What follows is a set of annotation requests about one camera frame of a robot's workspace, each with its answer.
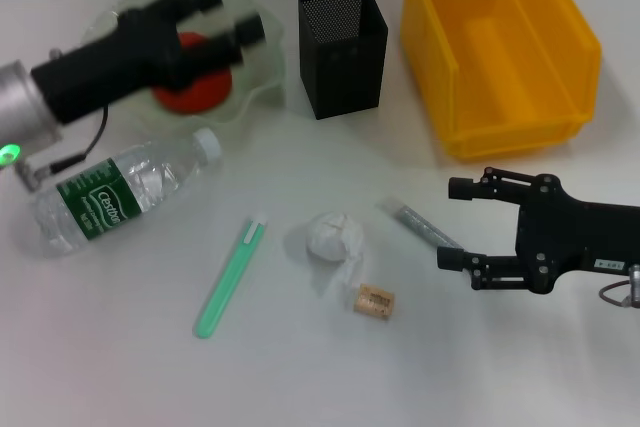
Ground white paper ball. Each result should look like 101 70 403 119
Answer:
305 210 365 309

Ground black mesh pen holder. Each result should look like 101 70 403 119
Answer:
297 0 390 121

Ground clear water bottle green label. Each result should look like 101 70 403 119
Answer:
29 127 223 259

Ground small tan cork block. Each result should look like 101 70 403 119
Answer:
352 282 397 321

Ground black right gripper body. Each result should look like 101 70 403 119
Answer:
514 173 640 296

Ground orange knitted fruit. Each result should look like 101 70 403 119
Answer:
152 31 234 116

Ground grey glitter pen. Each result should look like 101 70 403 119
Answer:
377 198 465 251

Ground green pen white clip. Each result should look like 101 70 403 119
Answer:
192 216 269 341

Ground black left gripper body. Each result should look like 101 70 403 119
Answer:
30 0 185 124

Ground pale green glass fruit plate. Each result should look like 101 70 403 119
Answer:
79 0 287 136

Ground right gripper cable with plug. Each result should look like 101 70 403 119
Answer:
598 264 640 309

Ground yellow plastic bin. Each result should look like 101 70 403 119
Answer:
399 0 604 163

